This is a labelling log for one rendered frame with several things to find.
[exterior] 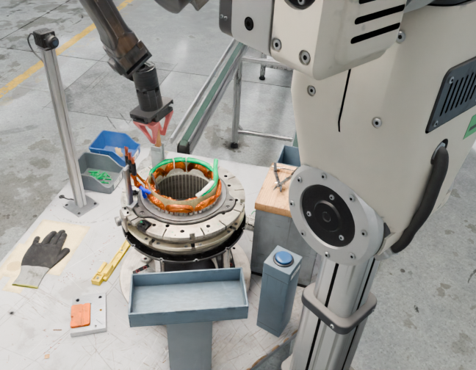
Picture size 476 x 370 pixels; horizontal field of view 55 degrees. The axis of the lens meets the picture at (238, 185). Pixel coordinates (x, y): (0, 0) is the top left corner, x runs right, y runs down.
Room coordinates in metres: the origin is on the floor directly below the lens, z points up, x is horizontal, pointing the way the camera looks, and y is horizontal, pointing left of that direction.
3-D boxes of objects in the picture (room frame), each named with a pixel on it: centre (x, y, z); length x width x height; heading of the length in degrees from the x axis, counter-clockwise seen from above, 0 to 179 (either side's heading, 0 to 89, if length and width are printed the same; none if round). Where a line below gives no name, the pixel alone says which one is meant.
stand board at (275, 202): (1.01, -0.16, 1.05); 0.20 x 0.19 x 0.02; 165
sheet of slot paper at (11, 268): (0.96, 0.59, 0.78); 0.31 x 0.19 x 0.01; 170
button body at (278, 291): (0.77, -0.12, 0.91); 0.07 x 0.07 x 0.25; 60
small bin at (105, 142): (1.51, 0.49, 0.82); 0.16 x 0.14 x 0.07; 82
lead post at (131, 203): (0.86, 0.26, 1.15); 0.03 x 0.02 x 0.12; 157
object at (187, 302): (0.64, 0.09, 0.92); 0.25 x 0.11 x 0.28; 99
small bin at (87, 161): (1.35, 0.52, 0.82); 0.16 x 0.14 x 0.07; 80
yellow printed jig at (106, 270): (0.96, 0.36, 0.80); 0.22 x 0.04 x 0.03; 163
